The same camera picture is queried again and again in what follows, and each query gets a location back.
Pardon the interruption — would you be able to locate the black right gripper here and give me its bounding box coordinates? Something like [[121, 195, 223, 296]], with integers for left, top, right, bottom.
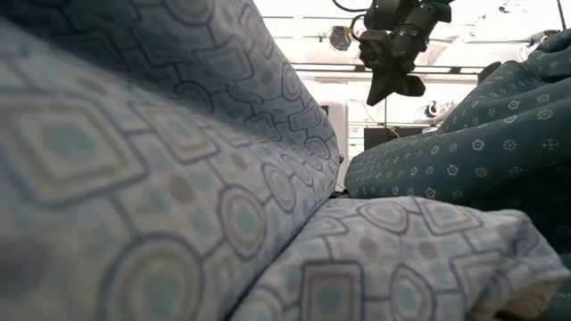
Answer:
[[359, 29, 427, 107]]

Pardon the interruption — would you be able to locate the dark teal dotted shirt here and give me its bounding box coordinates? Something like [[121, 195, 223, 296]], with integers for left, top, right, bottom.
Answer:
[[343, 29, 571, 321]]

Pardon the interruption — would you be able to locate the light blue geometric print shirt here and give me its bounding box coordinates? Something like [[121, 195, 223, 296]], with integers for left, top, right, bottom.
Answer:
[[0, 0, 571, 321]]

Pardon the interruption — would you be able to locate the black box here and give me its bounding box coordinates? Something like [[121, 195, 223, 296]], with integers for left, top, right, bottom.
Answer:
[[363, 127, 425, 151]]

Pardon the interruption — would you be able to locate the round grey light fixture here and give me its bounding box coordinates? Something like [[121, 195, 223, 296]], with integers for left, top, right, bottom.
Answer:
[[328, 25, 354, 52]]

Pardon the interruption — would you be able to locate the thin black pole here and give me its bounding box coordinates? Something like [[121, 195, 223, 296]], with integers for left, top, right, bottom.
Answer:
[[555, 0, 568, 31]]

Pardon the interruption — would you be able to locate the grey horizontal rail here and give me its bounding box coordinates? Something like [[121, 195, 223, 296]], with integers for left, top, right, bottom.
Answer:
[[289, 62, 487, 86]]

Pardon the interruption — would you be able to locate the black reel with yellow cable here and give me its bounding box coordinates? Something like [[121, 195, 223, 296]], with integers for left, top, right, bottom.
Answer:
[[528, 29, 561, 48]]

